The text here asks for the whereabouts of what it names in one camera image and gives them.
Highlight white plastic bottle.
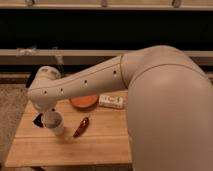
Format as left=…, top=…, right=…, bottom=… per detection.
left=98, top=95, right=124, bottom=109

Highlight long metal rail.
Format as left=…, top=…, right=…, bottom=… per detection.
left=0, top=48, right=213, bottom=66

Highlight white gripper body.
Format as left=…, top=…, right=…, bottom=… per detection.
left=34, top=102, right=56, bottom=114

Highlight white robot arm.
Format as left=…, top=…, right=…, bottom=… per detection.
left=28, top=45, right=213, bottom=171

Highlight orange round plate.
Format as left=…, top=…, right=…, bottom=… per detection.
left=69, top=95, right=99, bottom=109

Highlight wooden table board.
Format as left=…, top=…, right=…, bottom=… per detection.
left=5, top=100, right=131, bottom=167

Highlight black flat pad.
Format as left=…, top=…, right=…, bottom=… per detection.
left=33, top=113, right=43, bottom=128

